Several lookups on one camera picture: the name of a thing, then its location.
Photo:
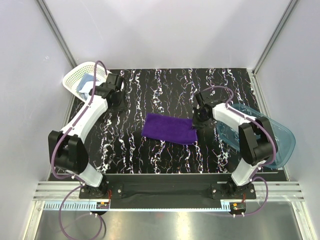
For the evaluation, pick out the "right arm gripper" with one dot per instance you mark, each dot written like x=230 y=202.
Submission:
x=196 y=124

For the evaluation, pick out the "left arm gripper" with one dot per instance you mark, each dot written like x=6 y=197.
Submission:
x=123 y=105

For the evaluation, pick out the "purple microfiber towel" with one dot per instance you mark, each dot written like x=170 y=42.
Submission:
x=169 y=129

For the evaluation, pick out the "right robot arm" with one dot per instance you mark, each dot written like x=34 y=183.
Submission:
x=256 y=140

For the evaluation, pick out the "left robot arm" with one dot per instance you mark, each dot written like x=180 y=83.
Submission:
x=67 y=152

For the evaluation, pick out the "blue transparent plastic tray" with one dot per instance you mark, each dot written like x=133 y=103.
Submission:
x=285 y=139

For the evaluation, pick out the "white towel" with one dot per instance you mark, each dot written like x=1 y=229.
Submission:
x=84 y=96

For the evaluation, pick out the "light blue towel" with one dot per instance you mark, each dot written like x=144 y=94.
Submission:
x=86 y=84

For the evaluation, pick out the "white perforated laundry basket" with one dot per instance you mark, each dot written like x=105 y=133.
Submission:
x=71 y=80

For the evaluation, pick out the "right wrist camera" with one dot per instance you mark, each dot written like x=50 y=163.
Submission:
x=205 y=98

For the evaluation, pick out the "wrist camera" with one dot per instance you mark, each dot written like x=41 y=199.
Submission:
x=205 y=98
x=115 y=82

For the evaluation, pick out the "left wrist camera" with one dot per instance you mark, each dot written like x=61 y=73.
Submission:
x=115 y=82

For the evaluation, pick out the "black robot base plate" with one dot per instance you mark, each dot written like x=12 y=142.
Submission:
x=165 y=190

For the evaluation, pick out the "aluminium frame rail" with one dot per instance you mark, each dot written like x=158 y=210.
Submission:
x=124 y=198

